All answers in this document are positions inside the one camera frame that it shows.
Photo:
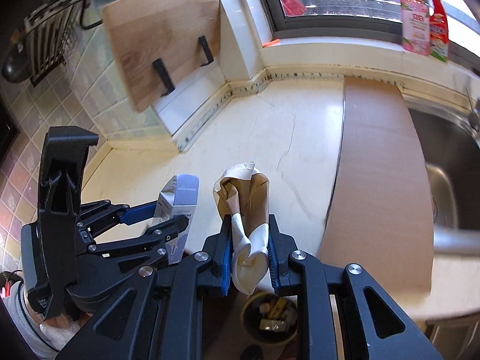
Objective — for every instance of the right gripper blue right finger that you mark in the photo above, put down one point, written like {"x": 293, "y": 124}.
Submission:
{"x": 280, "y": 246}

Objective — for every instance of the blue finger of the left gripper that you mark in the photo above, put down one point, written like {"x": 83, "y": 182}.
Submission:
{"x": 130, "y": 215}
{"x": 170, "y": 229}

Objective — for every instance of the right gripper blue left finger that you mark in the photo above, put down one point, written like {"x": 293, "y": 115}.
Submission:
{"x": 216, "y": 279}

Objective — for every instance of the grey white small carton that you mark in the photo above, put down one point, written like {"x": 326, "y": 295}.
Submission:
{"x": 178, "y": 197}

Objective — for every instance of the brown white paper bag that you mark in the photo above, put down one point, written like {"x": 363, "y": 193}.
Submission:
{"x": 242, "y": 192}

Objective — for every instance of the round beige trash bin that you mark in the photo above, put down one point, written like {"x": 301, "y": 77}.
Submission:
{"x": 269, "y": 319}

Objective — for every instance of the brown cardboard sheet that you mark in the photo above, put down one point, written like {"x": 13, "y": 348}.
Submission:
{"x": 381, "y": 213}

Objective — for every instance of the wooden cutting board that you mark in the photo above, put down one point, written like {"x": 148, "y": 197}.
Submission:
{"x": 157, "y": 43}

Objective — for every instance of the brown wooden cabinet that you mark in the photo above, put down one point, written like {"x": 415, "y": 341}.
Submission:
{"x": 455, "y": 338}

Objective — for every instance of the stainless steel sink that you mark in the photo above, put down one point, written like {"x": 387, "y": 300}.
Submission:
{"x": 451, "y": 153}

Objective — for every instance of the red spray cleaner bottle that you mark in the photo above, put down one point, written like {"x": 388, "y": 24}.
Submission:
{"x": 439, "y": 40}

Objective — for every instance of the black wire dish rack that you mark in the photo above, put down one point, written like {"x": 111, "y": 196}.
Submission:
{"x": 41, "y": 43}

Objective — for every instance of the window with dark frame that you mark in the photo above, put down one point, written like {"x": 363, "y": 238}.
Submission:
{"x": 372, "y": 19}

